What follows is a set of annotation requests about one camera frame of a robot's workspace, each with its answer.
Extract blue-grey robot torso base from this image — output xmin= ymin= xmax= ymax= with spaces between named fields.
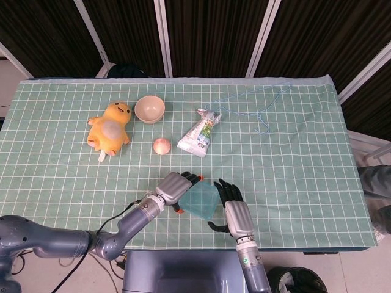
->
xmin=122 ymin=250 xmax=254 ymax=293

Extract peach fruit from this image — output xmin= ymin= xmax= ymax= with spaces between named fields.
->
xmin=153 ymin=137 xmax=172 ymax=156

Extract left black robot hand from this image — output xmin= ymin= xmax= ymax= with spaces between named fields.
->
xmin=155 ymin=171 xmax=204 ymax=214

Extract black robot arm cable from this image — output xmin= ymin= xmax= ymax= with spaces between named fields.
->
xmin=54 ymin=198 xmax=145 ymax=293

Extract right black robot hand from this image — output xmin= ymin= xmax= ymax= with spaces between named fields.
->
xmin=207 ymin=178 xmax=255 ymax=241

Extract black floor cables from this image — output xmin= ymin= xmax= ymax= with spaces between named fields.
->
xmin=106 ymin=250 xmax=128 ymax=277

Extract black bag behind table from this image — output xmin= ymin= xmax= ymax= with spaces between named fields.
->
xmin=107 ymin=63 xmax=149 ymax=79

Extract white partition frame post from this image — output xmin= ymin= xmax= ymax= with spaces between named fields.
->
xmin=245 ymin=0 xmax=282 ymax=78
xmin=73 ymin=0 xmax=111 ymax=77
xmin=0 ymin=41 xmax=33 ymax=80
xmin=337 ymin=39 xmax=391 ymax=104
xmin=153 ymin=0 xmax=174 ymax=78

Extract green checkered tablecloth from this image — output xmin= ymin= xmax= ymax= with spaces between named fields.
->
xmin=0 ymin=74 xmax=379 ymax=251

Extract black trash bin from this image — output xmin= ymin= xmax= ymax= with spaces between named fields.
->
xmin=264 ymin=266 xmax=328 ymax=293

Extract clear container with blue lid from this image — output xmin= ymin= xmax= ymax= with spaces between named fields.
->
xmin=178 ymin=180 xmax=221 ymax=221

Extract white printed snack bag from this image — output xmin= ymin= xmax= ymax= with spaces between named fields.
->
xmin=177 ymin=108 xmax=223 ymax=158

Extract beige bowl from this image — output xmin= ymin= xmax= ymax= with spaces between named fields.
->
xmin=134 ymin=95 xmax=166 ymax=125

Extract blue wire clothes hanger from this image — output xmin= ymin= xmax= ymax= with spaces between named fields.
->
xmin=204 ymin=84 xmax=294 ymax=136

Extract white furniture piece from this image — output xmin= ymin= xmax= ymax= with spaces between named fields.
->
xmin=347 ymin=129 xmax=389 ymax=165

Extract yellow plush duck toy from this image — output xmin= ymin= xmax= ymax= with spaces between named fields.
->
xmin=86 ymin=101 xmax=133 ymax=162

